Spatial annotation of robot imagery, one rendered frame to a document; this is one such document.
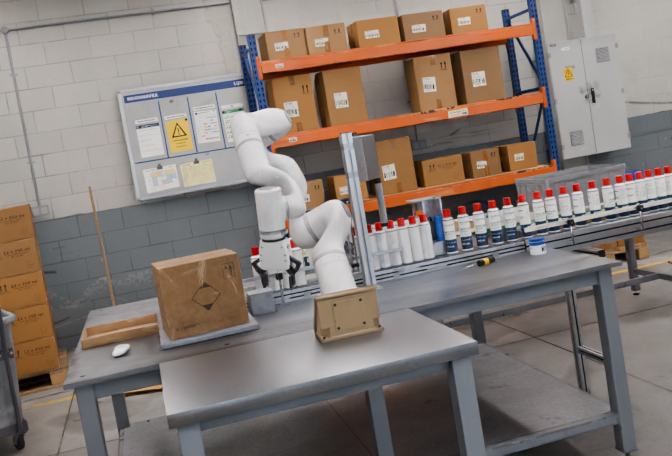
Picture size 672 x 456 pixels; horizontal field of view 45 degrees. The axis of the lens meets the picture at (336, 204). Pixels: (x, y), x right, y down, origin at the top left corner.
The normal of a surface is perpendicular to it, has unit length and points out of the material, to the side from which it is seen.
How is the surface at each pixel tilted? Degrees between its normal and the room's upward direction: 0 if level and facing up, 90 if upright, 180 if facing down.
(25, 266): 91
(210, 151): 90
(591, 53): 90
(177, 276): 90
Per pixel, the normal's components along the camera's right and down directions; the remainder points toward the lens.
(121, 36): 0.25, 0.04
